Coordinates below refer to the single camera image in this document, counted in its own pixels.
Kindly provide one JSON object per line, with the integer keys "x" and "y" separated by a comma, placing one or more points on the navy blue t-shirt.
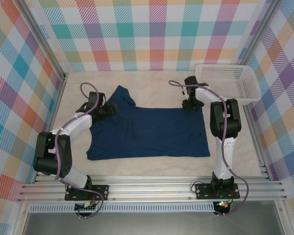
{"x": 149, "y": 132}

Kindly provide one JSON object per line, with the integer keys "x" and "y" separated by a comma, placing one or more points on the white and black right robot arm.
{"x": 224, "y": 156}

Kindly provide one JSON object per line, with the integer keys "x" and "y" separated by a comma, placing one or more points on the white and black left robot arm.
{"x": 76, "y": 124}

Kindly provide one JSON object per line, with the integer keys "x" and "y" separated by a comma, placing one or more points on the white perforated plastic basket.
{"x": 235, "y": 76}

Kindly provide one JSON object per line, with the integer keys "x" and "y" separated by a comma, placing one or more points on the small circuit board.
{"x": 87, "y": 208}
{"x": 223, "y": 205}

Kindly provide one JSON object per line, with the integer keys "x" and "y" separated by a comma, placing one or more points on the grey sheet metal panel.
{"x": 149, "y": 225}

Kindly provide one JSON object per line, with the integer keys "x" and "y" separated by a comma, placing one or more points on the aluminium frame post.
{"x": 44, "y": 41}
{"x": 257, "y": 36}

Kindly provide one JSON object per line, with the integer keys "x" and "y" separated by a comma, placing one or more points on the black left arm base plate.
{"x": 103, "y": 192}

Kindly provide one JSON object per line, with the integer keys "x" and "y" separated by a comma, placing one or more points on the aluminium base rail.
{"x": 149, "y": 188}

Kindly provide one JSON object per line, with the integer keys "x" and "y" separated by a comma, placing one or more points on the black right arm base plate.
{"x": 202, "y": 192}

